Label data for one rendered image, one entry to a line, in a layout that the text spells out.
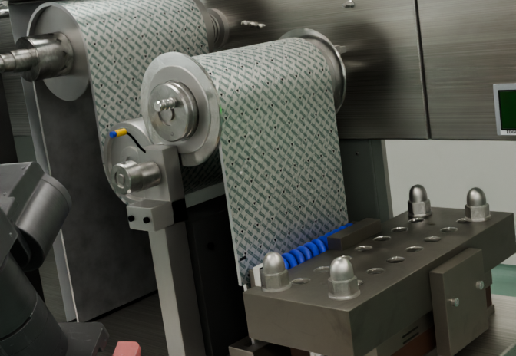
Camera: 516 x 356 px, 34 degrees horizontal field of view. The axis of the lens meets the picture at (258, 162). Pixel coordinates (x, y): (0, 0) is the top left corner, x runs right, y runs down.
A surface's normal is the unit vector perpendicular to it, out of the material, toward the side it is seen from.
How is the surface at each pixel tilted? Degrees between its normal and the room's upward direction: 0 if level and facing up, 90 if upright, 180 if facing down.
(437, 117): 90
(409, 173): 90
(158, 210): 90
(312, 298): 0
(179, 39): 92
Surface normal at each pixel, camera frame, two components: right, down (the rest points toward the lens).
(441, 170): -0.66, 0.23
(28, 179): 0.94, -0.07
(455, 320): 0.73, 0.03
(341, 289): -0.21, 0.21
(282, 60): 0.48, -0.59
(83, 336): -0.27, -0.74
